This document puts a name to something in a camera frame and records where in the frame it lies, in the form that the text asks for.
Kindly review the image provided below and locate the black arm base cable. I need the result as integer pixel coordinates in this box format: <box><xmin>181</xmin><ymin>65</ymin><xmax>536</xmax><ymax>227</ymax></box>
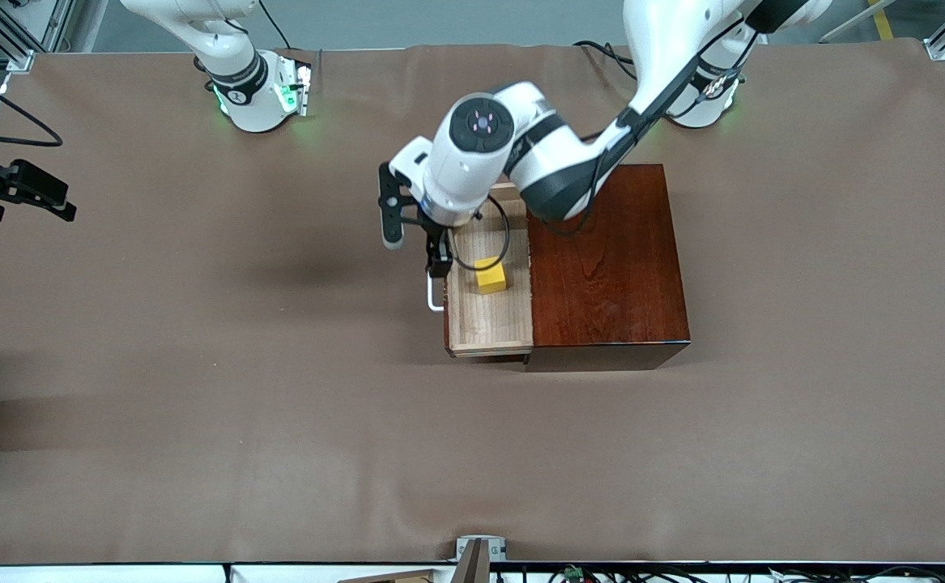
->
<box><xmin>573</xmin><ymin>39</ymin><xmax>636</xmax><ymax>82</ymax></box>
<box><xmin>255</xmin><ymin>0</ymin><xmax>295</xmax><ymax>51</ymax></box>

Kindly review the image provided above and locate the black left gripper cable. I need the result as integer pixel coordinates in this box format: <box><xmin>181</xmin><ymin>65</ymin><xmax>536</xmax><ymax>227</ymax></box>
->
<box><xmin>446</xmin><ymin>16</ymin><xmax>756</xmax><ymax>273</ymax></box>

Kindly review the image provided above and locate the dark brown wooden cabinet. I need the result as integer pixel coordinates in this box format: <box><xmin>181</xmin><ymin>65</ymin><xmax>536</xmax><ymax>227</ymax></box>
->
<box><xmin>523</xmin><ymin>162</ymin><xmax>692</xmax><ymax>372</ymax></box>

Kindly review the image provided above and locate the aluminium table frame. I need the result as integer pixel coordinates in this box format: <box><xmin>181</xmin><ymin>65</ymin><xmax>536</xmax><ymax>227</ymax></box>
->
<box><xmin>0</xmin><ymin>0</ymin><xmax>76</xmax><ymax>138</ymax></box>

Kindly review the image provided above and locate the black left arm base cable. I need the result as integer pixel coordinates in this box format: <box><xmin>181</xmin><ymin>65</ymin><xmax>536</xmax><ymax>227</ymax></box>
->
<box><xmin>573</xmin><ymin>39</ymin><xmax>636</xmax><ymax>82</ymax></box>

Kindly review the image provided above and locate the cardboard piece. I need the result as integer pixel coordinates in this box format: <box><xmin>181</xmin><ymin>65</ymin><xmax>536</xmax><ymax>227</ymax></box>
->
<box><xmin>334</xmin><ymin>569</ymin><xmax>441</xmax><ymax>583</ymax></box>

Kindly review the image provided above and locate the black right arm base cable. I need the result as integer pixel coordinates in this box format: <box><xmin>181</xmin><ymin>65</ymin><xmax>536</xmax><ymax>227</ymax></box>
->
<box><xmin>255</xmin><ymin>0</ymin><xmax>295</xmax><ymax>51</ymax></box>

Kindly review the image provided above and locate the wooden drawer with white handle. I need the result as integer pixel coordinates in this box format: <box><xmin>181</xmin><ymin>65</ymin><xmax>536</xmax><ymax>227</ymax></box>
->
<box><xmin>427</xmin><ymin>182</ymin><xmax>534</xmax><ymax>358</ymax></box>

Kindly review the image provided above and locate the small metal bracket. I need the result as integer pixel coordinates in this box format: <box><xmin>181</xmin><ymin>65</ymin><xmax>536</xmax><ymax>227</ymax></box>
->
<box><xmin>455</xmin><ymin>535</ymin><xmax>509</xmax><ymax>562</ymax></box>

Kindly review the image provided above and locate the yellow block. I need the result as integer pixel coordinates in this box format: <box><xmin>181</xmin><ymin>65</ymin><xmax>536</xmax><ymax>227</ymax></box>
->
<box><xmin>475</xmin><ymin>256</ymin><xmax>509</xmax><ymax>295</ymax></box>

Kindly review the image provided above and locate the brown table cloth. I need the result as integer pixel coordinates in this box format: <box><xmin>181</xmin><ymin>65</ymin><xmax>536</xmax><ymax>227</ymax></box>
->
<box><xmin>0</xmin><ymin>40</ymin><xmax>945</xmax><ymax>565</ymax></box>

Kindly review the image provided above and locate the brown angled bar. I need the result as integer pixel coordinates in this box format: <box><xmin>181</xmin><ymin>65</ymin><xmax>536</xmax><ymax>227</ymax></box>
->
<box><xmin>454</xmin><ymin>539</ymin><xmax>491</xmax><ymax>583</ymax></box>

